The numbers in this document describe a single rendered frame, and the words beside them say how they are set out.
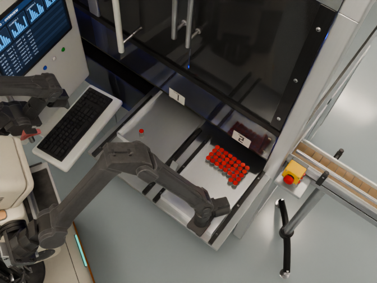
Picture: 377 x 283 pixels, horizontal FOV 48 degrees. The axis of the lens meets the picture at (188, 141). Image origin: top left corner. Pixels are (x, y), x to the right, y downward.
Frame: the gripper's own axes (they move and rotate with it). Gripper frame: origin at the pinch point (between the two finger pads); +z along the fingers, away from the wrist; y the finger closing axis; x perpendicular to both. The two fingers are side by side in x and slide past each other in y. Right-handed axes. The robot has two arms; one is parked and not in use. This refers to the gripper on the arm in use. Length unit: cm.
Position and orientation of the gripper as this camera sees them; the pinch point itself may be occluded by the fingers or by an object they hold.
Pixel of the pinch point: (199, 228)
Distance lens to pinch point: 172.5
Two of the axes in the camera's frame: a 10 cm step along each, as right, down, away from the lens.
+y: 6.0, -6.7, 4.2
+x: -8.0, -5.4, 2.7
